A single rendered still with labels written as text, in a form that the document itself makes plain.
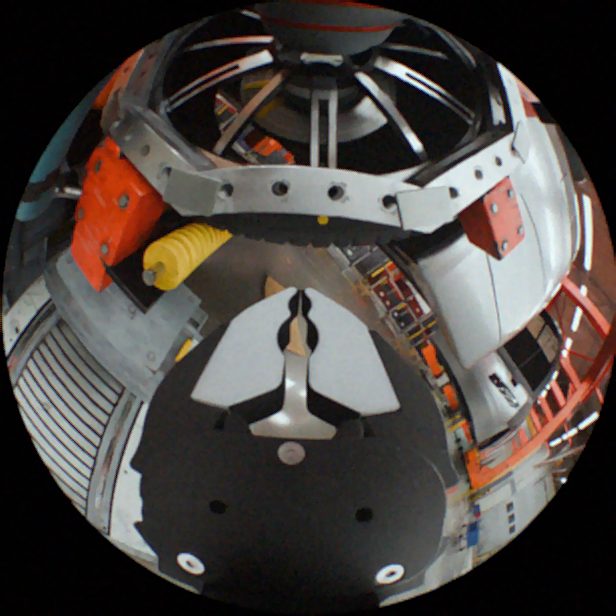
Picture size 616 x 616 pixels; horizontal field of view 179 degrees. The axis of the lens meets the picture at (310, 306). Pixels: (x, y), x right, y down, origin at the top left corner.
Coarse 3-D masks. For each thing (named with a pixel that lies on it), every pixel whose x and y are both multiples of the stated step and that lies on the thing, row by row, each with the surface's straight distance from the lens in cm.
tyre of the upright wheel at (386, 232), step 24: (192, 24) 51; (216, 216) 29; (240, 216) 28; (264, 216) 27; (288, 216) 27; (312, 216) 26; (456, 216) 34; (288, 240) 28; (312, 240) 27; (336, 240) 27; (360, 240) 28; (384, 240) 29
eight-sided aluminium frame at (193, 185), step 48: (144, 48) 39; (144, 96) 36; (144, 144) 25; (480, 144) 32; (528, 144) 35; (192, 192) 20; (240, 192) 19; (288, 192) 18; (336, 192) 24; (384, 192) 19; (432, 192) 20; (480, 192) 25
